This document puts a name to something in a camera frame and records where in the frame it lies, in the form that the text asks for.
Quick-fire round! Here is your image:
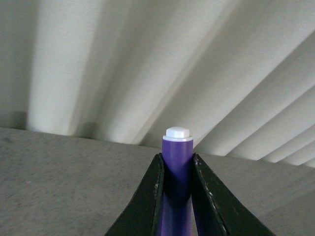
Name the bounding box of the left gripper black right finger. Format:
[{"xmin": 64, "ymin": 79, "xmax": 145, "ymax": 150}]
[{"xmin": 191, "ymin": 154, "xmax": 273, "ymax": 236}]

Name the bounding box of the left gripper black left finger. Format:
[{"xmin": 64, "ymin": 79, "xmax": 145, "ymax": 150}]
[{"xmin": 106, "ymin": 153, "xmax": 164, "ymax": 236}]

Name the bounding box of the purple marker pen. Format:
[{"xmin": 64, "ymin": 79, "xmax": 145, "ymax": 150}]
[{"xmin": 160, "ymin": 127, "xmax": 193, "ymax": 236}]

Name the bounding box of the white pleated curtain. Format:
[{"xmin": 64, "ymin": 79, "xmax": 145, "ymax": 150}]
[{"xmin": 0, "ymin": 0, "xmax": 315, "ymax": 167}]

